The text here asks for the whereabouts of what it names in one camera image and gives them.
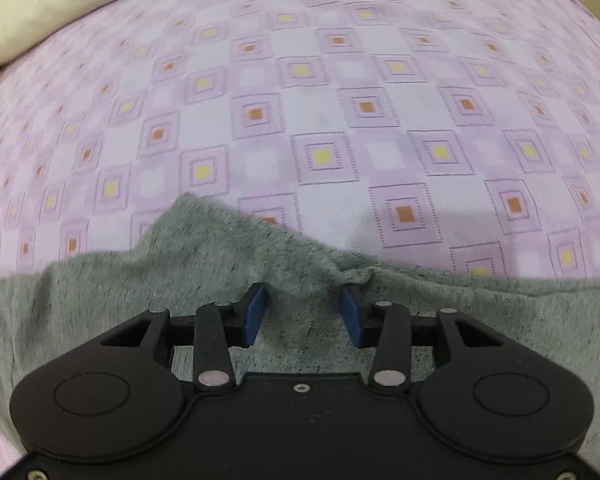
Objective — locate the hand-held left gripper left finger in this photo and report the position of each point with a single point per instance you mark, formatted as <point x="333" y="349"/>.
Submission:
<point x="255" y="314"/>

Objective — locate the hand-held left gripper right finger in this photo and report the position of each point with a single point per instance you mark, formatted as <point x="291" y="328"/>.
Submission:
<point x="352" y="320"/>

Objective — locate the cream duvet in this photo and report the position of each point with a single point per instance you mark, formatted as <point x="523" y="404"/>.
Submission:
<point x="35" y="10"/>

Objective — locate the pink checkered bed sheet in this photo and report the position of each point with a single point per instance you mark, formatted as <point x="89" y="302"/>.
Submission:
<point x="330" y="110"/>

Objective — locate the grey pants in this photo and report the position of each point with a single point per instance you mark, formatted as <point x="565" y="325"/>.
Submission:
<point x="130" y="285"/>

